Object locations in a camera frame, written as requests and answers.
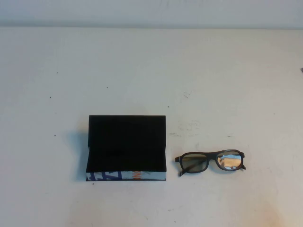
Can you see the dark framed glasses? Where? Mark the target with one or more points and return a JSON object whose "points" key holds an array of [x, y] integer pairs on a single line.
{"points": [[189, 162]]}

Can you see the black printed glasses case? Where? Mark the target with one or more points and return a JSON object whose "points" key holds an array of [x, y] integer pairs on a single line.
{"points": [[127, 142]]}

